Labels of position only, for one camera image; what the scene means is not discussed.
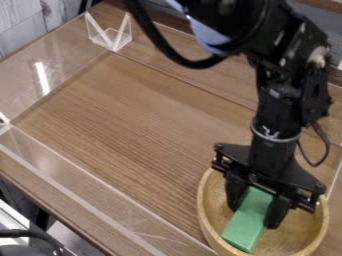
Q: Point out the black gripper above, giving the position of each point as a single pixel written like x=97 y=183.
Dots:
x=265 y=165

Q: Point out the green rectangular block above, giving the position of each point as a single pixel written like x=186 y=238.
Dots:
x=246 y=225

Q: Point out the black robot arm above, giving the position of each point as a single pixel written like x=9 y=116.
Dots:
x=289 y=50

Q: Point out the brown wooden bowl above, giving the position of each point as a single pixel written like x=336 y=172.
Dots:
x=297 y=238

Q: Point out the clear acrylic corner bracket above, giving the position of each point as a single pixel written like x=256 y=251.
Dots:
x=110 y=38

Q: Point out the clear acrylic barrier wall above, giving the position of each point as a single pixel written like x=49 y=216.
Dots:
x=107 y=137

